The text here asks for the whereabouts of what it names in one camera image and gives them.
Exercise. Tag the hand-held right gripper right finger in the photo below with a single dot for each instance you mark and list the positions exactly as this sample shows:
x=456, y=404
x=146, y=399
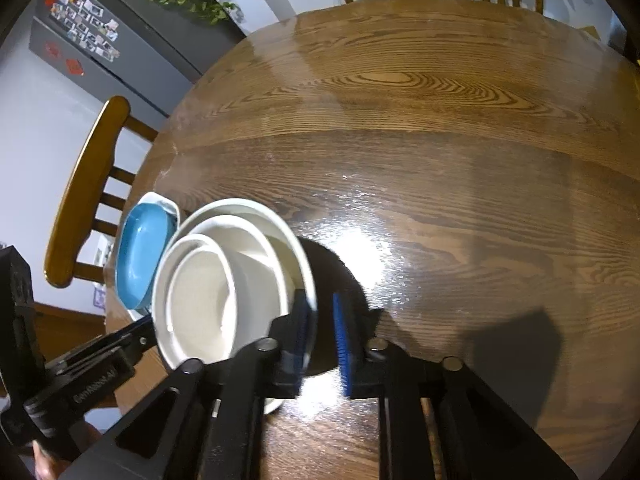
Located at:
x=346, y=345

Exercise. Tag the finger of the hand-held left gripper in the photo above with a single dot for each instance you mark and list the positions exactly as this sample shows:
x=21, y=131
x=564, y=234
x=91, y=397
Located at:
x=127, y=332

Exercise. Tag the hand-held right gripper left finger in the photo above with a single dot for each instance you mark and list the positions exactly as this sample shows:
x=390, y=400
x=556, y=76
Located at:
x=301, y=345

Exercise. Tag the blue patterned square plate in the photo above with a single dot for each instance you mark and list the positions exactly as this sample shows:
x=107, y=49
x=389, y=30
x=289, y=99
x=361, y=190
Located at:
x=140, y=313
x=162, y=201

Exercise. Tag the blue dish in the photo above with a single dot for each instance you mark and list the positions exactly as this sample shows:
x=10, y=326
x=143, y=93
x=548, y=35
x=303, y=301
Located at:
x=142, y=255

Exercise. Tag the small white bowl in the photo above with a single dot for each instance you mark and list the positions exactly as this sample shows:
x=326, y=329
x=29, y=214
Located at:
x=255, y=270

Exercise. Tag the large white bowl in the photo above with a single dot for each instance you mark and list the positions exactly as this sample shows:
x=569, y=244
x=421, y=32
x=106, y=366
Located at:
x=272, y=225

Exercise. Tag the person's left hand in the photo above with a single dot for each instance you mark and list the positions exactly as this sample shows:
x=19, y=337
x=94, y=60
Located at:
x=50, y=467

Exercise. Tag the patterned paper box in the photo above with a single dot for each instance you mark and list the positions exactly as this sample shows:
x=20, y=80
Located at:
x=99, y=297

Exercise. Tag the white box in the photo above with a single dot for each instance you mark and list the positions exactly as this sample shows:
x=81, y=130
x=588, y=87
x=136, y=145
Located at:
x=102, y=250

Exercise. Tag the red paper fridge sticker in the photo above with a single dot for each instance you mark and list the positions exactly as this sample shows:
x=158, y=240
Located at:
x=74, y=66
x=50, y=50

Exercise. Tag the grey refrigerator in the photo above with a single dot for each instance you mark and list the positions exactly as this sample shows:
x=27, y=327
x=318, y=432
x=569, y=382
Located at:
x=140, y=45

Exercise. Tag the cluster of fridge photo magnets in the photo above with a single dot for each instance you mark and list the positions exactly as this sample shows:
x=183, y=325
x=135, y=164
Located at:
x=85, y=15

